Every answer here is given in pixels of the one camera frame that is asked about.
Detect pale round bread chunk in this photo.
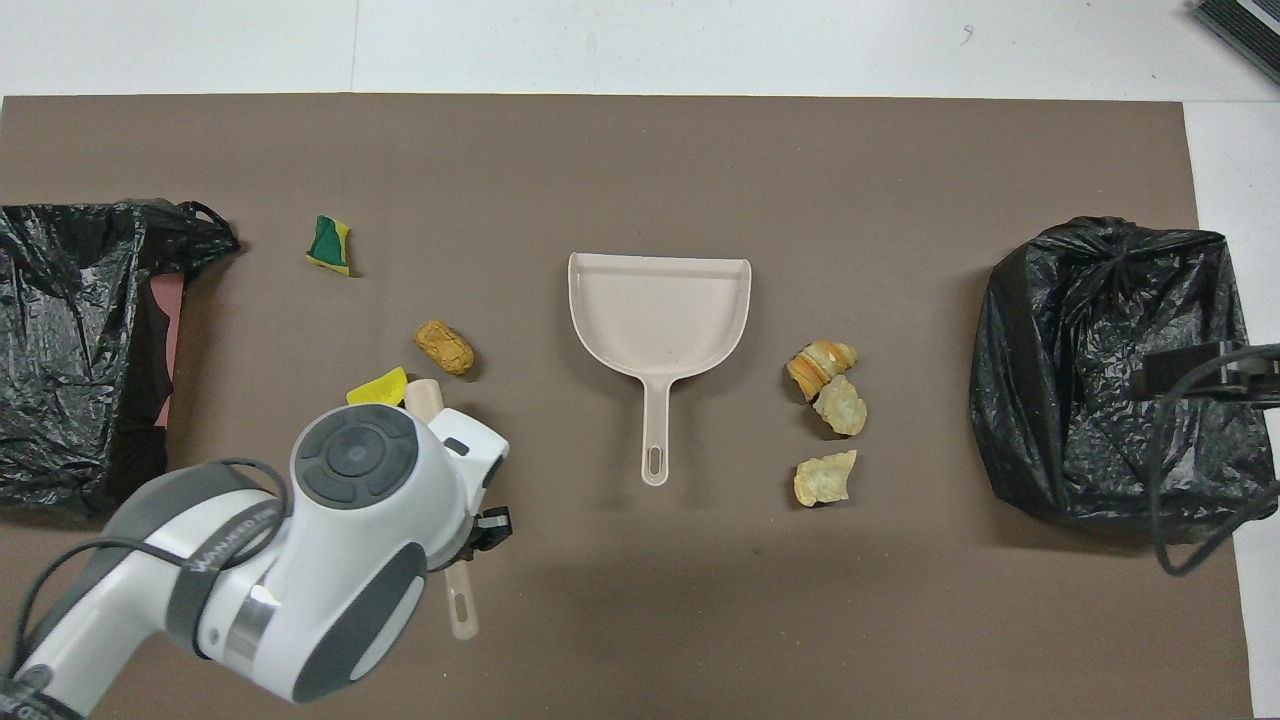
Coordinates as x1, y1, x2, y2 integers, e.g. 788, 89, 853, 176
812, 374, 869, 438

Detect black plastic trash bag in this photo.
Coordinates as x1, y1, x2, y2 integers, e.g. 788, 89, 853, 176
0, 198, 242, 518
970, 216, 1280, 531

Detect orange crust bread chunk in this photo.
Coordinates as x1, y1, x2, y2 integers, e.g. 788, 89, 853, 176
785, 339, 860, 402

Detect beige hand brush black bristles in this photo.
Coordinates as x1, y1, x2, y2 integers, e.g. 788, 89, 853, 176
403, 377, 482, 642

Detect green and yellow sponge piece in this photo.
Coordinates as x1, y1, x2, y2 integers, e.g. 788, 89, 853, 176
306, 214, 353, 276

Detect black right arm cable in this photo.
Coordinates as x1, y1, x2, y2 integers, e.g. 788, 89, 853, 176
1145, 355, 1280, 577

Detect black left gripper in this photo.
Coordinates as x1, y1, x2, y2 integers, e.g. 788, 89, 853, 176
468, 506, 514, 551

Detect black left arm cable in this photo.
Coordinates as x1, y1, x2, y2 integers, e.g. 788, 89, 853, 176
5, 457, 293, 691

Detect brown table mat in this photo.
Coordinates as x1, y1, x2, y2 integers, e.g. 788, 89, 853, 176
0, 94, 1256, 720

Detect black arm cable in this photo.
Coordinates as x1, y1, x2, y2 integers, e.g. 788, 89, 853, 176
5, 457, 293, 691
1145, 355, 1280, 577

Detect beige plastic dustpan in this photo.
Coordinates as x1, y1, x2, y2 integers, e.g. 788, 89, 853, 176
567, 251, 753, 488

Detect pink bin under bag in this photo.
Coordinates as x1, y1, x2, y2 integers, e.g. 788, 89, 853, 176
150, 275, 187, 431

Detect dark ribbed panel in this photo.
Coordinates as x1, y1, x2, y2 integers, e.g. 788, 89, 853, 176
1190, 0, 1280, 86

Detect brown bread roll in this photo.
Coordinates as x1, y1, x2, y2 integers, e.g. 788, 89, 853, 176
414, 320, 475, 377

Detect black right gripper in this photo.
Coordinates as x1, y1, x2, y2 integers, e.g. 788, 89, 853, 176
1133, 343, 1280, 403

